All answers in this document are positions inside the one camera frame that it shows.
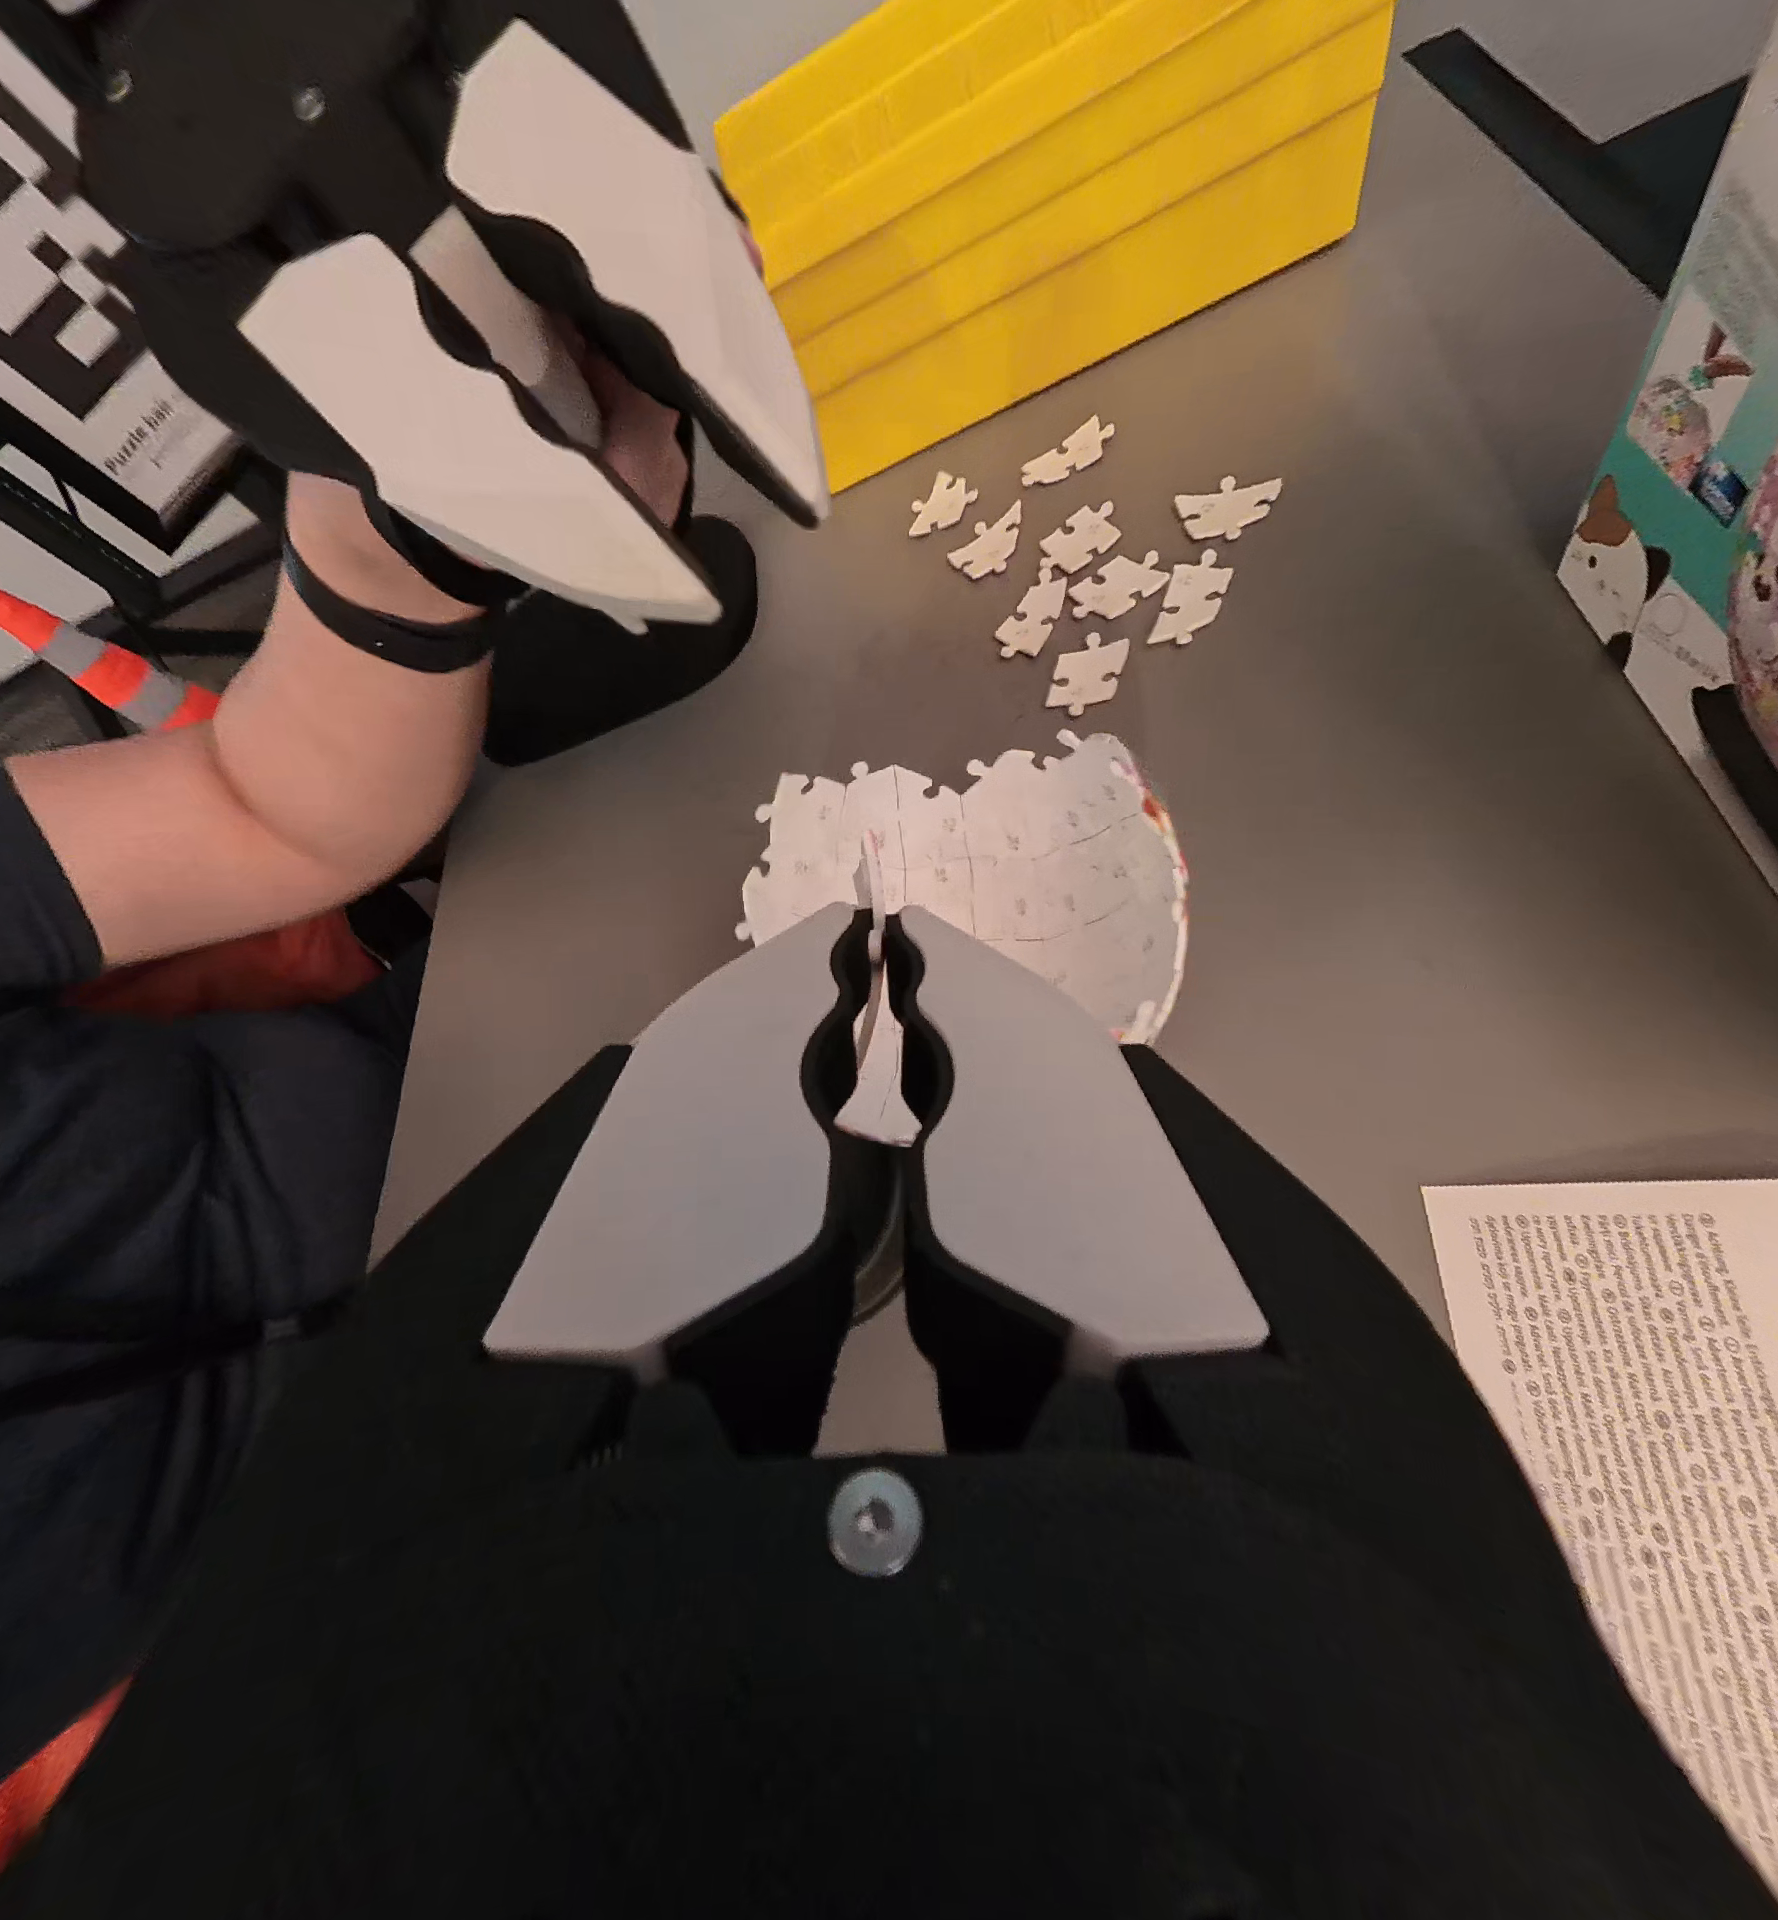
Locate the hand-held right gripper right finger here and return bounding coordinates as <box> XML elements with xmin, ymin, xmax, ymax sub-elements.
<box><xmin>891</xmin><ymin>905</ymin><xmax>1269</xmax><ymax>1455</ymax></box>

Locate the partly built puzzle ball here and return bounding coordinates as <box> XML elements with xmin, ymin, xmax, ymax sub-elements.
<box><xmin>735</xmin><ymin>730</ymin><xmax>1180</xmax><ymax>1047</ymax></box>

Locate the pile of white puzzle pieces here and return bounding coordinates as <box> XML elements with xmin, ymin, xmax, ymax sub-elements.
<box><xmin>906</xmin><ymin>418</ymin><xmax>1287</xmax><ymax>719</ymax></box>

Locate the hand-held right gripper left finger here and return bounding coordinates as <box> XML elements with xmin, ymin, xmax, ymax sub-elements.
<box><xmin>482</xmin><ymin>905</ymin><xmax>877</xmax><ymax>1455</ymax></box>

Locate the white instruction leaflet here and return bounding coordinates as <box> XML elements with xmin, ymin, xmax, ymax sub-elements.
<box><xmin>1421</xmin><ymin>1181</ymin><xmax>1778</xmax><ymax>1920</ymax></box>

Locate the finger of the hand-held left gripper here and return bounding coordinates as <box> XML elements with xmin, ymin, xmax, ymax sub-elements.
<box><xmin>441</xmin><ymin>19</ymin><xmax>828</xmax><ymax>525</ymax></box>
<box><xmin>237</xmin><ymin>234</ymin><xmax>724</xmax><ymax>634</ymax></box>

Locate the colourful puzzle box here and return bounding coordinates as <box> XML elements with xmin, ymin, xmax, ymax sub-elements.
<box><xmin>1553</xmin><ymin>0</ymin><xmax>1778</xmax><ymax>994</ymax></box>

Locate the black wristband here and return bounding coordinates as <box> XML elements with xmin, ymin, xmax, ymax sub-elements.
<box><xmin>282</xmin><ymin>540</ymin><xmax>504</xmax><ymax>670</ymax></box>

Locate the single curved jigsaw piece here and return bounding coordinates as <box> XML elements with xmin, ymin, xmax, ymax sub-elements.
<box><xmin>836</xmin><ymin>828</ymin><xmax>920</xmax><ymax>1151</ymax></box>

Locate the black round ball stand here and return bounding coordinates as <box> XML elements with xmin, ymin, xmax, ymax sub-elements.
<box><xmin>846</xmin><ymin>1145</ymin><xmax>908</xmax><ymax>1323</ymax></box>

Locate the orange traffic cone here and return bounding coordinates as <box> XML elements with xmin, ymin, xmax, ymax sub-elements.
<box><xmin>0</xmin><ymin>574</ymin><xmax>222</xmax><ymax>739</ymax></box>

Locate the white task sign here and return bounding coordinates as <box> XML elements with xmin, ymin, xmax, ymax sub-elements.
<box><xmin>0</xmin><ymin>32</ymin><xmax>256</xmax><ymax>547</ymax></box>

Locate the yellow plastic bin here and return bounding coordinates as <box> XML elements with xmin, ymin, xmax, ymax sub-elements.
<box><xmin>715</xmin><ymin>0</ymin><xmax>1399</xmax><ymax>499</ymax></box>

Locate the person's left hand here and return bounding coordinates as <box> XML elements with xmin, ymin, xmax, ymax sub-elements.
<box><xmin>289</xmin><ymin>357</ymin><xmax>696</xmax><ymax>616</ymax></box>

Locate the person's left forearm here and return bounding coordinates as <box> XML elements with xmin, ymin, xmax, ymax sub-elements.
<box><xmin>4</xmin><ymin>604</ymin><xmax>497</xmax><ymax>970</ymax></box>

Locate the black sign stand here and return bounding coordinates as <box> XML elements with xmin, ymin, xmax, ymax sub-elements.
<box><xmin>0</xmin><ymin>449</ymin><xmax>282</xmax><ymax>666</ymax></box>

